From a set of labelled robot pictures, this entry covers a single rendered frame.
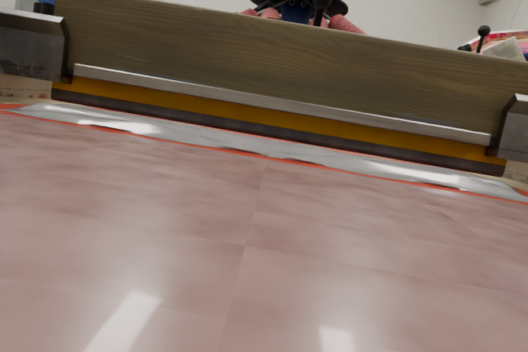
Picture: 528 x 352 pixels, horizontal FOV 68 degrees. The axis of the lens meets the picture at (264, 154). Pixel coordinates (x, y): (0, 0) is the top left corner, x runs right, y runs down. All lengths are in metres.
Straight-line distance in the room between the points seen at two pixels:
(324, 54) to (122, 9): 0.17
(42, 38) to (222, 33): 0.15
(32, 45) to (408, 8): 4.58
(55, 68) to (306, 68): 0.21
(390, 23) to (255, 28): 4.42
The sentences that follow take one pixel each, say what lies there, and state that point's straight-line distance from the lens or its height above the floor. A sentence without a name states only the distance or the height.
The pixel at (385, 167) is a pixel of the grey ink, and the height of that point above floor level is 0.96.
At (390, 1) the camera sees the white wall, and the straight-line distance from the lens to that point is 4.79.
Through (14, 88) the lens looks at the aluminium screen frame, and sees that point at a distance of 0.45.
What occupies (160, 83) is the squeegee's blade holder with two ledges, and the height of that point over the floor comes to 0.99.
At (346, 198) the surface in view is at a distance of 0.16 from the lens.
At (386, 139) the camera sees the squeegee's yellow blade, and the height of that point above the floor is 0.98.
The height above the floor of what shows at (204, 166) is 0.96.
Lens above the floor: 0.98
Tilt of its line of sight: 7 degrees down
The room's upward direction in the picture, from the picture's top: 10 degrees clockwise
